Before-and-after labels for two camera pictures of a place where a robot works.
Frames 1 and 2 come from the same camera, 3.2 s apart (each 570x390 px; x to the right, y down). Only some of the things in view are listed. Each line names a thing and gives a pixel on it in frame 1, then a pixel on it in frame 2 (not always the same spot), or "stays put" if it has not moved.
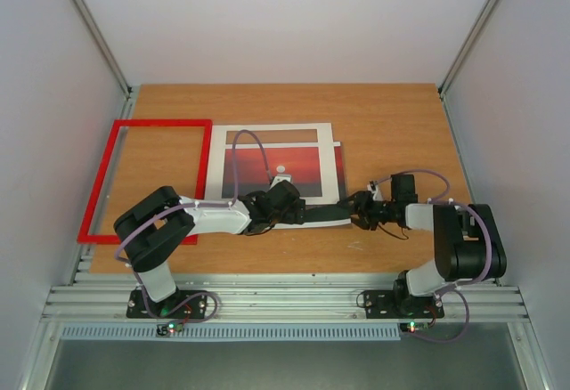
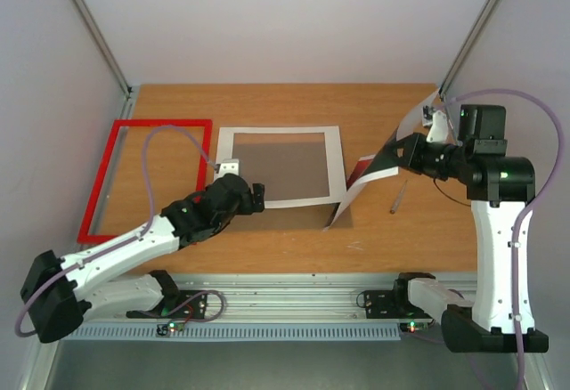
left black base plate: (196, 307) stays put
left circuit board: (171, 327) stays put
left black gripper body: (290, 218) → (247, 207)
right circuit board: (413, 326) stays put
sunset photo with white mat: (247, 158) → (384, 164)
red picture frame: (85, 237) stays put
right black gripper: (362, 207) → (416, 152)
